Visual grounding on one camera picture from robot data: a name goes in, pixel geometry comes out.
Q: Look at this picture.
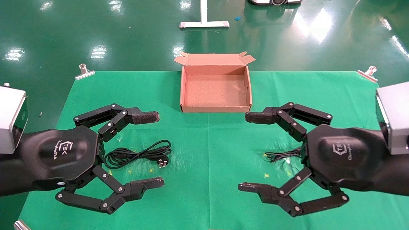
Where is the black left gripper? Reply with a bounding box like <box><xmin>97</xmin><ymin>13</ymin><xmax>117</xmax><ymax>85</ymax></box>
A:
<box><xmin>0</xmin><ymin>104</ymin><xmax>165</xmax><ymax>214</ymax></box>

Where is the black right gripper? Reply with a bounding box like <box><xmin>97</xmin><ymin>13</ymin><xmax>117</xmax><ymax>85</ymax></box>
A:
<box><xmin>238</xmin><ymin>102</ymin><xmax>409</xmax><ymax>218</ymax></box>

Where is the black power cable with plug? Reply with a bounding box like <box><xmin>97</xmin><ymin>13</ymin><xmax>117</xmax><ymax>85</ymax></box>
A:
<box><xmin>104</xmin><ymin>140</ymin><xmax>172</xmax><ymax>170</ymax></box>

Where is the black wired mouse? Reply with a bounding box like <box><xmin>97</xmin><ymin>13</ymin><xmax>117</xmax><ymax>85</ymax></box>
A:
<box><xmin>264</xmin><ymin>148</ymin><xmax>303</xmax><ymax>163</ymax></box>

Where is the open brown cardboard box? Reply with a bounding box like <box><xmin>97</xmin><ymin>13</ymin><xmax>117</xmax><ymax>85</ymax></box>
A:
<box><xmin>174</xmin><ymin>51</ymin><xmax>256</xmax><ymax>113</ymax></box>

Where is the green table cloth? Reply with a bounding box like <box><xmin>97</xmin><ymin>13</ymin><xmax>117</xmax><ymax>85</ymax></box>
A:
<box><xmin>19</xmin><ymin>70</ymin><xmax>409</xmax><ymax>230</ymax></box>

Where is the silver cloth clamp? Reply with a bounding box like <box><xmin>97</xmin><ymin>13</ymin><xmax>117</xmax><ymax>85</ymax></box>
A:
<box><xmin>13</xmin><ymin>220</ymin><xmax>32</xmax><ymax>230</ymax></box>
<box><xmin>357</xmin><ymin>66</ymin><xmax>378</xmax><ymax>83</ymax></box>
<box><xmin>75</xmin><ymin>64</ymin><xmax>95</xmax><ymax>80</ymax></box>

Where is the white T-shaped floor stand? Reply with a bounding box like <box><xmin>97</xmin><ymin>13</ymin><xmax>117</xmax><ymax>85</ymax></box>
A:
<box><xmin>179</xmin><ymin>0</ymin><xmax>230</xmax><ymax>29</ymax></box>

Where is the white and black machine base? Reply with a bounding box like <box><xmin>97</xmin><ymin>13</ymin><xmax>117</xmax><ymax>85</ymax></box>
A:
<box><xmin>249</xmin><ymin>0</ymin><xmax>302</xmax><ymax>6</ymax></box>

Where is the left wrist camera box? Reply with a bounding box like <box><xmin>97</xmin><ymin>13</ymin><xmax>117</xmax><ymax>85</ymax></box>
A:
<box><xmin>0</xmin><ymin>83</ymin><xmax>28</xmax><ymax>154</ymax></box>

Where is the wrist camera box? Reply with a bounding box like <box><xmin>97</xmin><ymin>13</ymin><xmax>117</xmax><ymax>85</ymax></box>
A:
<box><xmin>0</xmin><ymin>83</ymin><xmax>28</xmax><ymax>154</ymax></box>
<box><xmin>375</xmin><ymin>81</ymin><xmax>409</xmax><ymax>155</ymax></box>

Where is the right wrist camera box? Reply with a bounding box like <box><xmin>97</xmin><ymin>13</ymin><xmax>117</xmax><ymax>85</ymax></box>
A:
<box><xmin>375</xmin><ymin>81</ymin><xmax>409</xmax><ymax>155</ymax></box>

